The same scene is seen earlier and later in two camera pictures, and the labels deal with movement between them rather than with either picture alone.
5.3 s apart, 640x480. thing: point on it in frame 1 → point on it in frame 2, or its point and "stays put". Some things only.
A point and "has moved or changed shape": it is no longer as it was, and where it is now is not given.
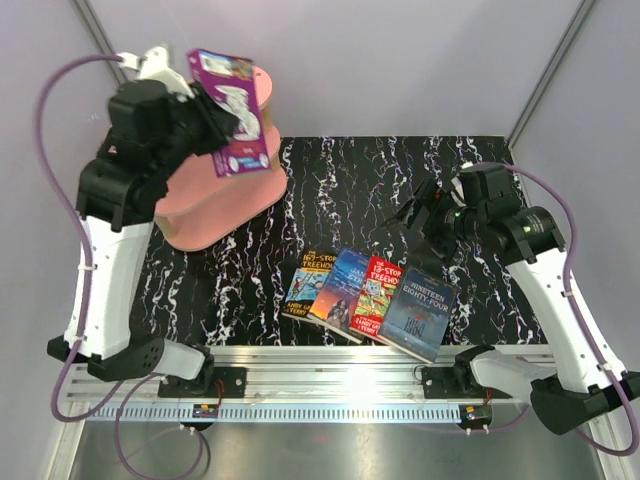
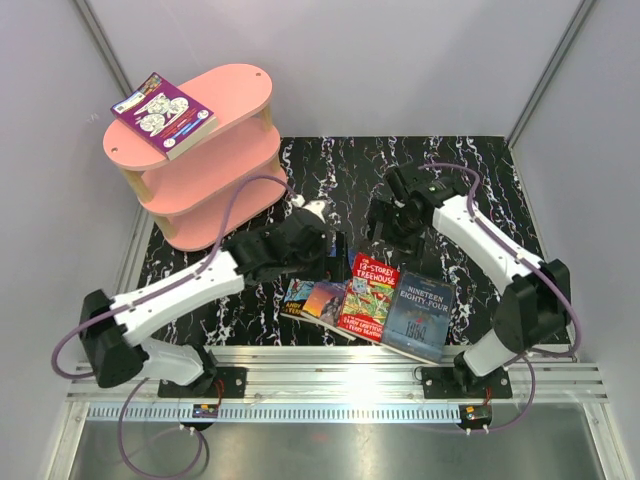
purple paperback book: (230, 81) has moved or changed shape
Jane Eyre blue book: (334, 305) → (305, 246)
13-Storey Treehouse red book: (379, 287) stays put
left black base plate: (227, 382) stays put
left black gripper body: (198, 129) → (312, 277)
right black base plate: (439, 383) stays put
